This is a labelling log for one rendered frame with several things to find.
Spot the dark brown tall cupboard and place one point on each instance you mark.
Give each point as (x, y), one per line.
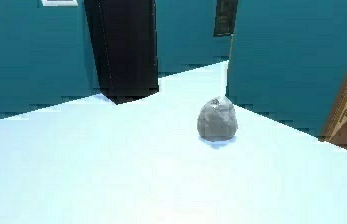
(127, 50)

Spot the dark framed wall picture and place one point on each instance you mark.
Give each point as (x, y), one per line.
(225, 16)

